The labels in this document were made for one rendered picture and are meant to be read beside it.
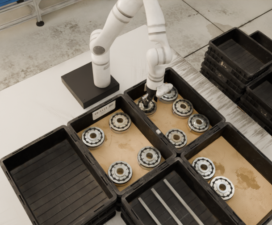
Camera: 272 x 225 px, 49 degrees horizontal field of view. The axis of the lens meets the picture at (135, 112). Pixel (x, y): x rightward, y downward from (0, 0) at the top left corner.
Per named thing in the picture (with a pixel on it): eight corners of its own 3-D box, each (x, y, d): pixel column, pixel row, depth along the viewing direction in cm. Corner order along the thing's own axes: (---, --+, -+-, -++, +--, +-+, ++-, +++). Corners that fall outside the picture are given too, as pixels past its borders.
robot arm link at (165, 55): (175, 63, 120) (172, 27, 116) (154, 66, 118) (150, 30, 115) (169, 62, 126) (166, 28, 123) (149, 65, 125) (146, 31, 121)
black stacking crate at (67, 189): (6, 172, 127) (-3, 160, 118) (68, 137, 138) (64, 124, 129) (52, 254, 110) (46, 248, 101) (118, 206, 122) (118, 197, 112)
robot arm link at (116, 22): (115, 11, 122) (115, -3, 128) (85, 52, 140) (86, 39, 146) (134, 21, 127) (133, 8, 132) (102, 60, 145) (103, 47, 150)
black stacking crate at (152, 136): (69, 137, 139) (65, 123, 129) (121, 107, 150) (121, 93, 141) (118, 206, 122) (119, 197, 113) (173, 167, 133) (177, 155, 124)
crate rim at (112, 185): (65, 126, 131) (64, 122, 129) (121, 95, 142) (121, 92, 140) (119, 199, 114) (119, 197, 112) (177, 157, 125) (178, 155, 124)
